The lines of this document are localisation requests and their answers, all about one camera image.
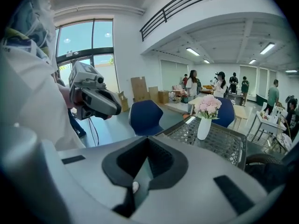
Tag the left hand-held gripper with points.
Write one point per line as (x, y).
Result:
(81, 78)

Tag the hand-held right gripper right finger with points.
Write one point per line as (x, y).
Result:
(187, 195)

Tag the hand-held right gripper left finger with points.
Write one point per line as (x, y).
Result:
(88, 183)

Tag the pink flowers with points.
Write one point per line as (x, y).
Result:
(208, 105)

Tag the person's left forearm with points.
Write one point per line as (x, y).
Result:
(65, 97)

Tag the open cardboard box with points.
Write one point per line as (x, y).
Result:
(123, 101)

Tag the flat cardboard box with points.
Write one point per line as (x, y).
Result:
(139, 87)

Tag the blue chair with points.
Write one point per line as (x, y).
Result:
(144, 115)
(227, 115)

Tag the brown cardboard box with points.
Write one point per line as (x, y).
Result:
(153, 93)

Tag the wicker glass-topped table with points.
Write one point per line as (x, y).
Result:
(222, 143)

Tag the white printed t-shirt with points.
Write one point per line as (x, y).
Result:
(23, 90)

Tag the black wicker chair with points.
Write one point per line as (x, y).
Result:
(266, 169)

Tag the ceiling strip light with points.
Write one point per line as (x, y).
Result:
(252, 61)
(192, 51)
(206, 61)
(267, 48)

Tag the white cart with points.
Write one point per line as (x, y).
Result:
(268, 122)

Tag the black balcony railing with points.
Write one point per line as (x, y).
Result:
(187, 3)

